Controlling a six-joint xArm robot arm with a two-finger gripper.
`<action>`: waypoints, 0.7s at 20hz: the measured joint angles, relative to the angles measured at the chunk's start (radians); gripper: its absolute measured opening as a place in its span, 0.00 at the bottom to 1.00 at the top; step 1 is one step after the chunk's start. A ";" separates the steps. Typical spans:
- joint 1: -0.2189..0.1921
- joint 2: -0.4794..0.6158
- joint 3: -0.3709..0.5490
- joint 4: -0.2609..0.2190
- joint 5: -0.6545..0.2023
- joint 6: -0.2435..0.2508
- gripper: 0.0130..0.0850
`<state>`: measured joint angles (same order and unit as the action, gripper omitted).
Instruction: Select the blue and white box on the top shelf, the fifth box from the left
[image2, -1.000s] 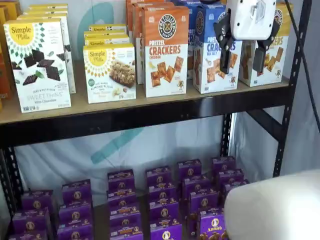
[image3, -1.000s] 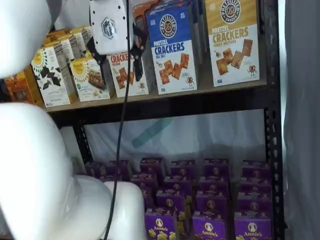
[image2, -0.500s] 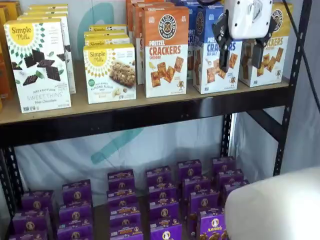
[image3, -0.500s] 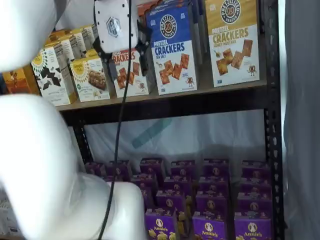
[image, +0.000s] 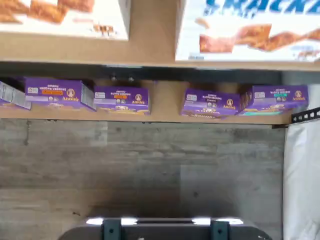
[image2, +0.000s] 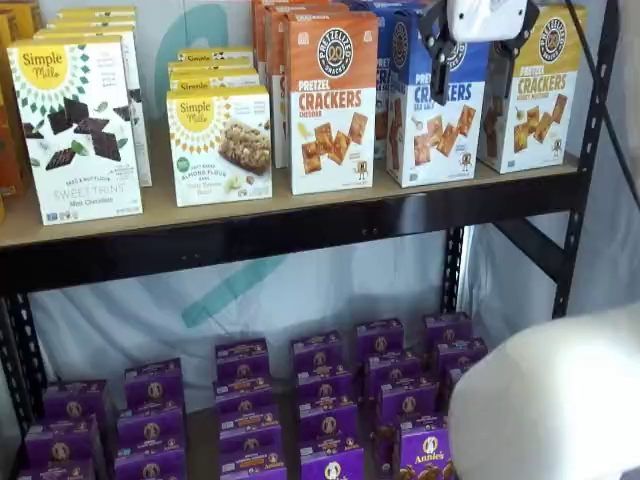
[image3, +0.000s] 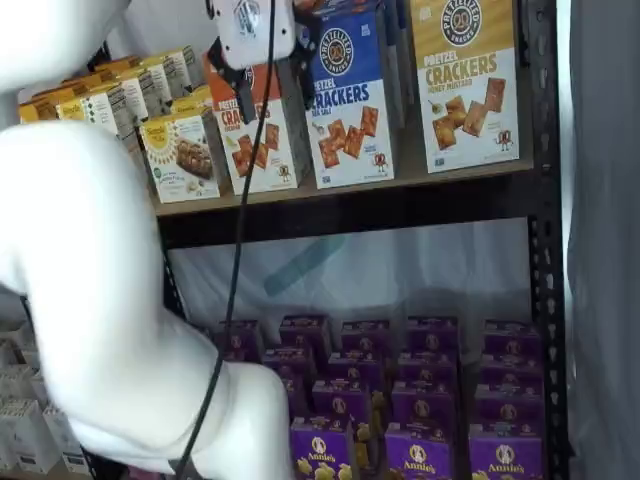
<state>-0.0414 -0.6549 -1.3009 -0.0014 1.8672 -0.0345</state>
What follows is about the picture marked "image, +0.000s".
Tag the orange white pretzel crackers box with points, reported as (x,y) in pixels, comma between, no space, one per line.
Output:
(62,20)

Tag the white plastic curtain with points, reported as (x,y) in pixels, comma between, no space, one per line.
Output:
(300,175)

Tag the purple Annie's snack box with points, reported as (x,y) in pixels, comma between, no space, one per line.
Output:
(12,96)
(207,102)

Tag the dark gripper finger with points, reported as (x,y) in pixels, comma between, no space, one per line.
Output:
(111,228)
(220,229)

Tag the purple Annie's box orange label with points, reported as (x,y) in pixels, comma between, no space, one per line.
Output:
(120,100)
(55,92)

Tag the purple Annie's box teal label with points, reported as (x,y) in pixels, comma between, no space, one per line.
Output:
(275,97)

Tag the blue white pretzel crackers box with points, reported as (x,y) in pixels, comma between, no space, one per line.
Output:
(237,15)

